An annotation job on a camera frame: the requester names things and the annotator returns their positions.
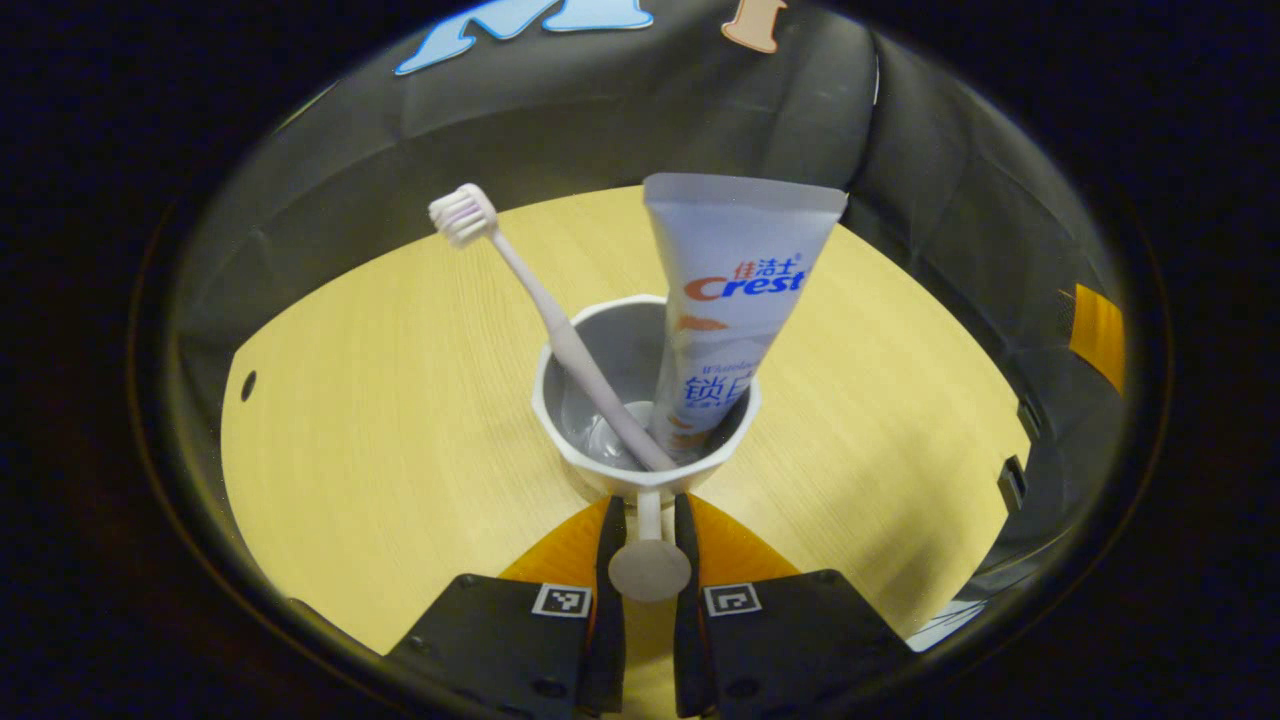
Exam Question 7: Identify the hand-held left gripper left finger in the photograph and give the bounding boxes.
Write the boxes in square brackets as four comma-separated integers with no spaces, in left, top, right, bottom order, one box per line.
[385,495,629,720]

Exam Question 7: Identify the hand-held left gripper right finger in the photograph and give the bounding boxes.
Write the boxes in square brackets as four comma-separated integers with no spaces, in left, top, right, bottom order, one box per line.
[672,492,913,720]

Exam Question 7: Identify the white cup with wooden handle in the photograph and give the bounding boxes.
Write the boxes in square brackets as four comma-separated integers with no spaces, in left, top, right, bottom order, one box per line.
[532,294,763,603]

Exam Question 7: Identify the white toothbrush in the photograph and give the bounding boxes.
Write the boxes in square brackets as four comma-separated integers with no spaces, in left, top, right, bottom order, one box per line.
[428,183,679,473]

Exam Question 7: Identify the white toothpaste tube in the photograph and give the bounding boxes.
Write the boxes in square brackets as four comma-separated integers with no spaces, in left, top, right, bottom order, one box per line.
[643,172,849,463]

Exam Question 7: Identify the black backdrop cloth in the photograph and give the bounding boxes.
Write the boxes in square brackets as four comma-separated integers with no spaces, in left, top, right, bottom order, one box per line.
[170,0,1131,601]

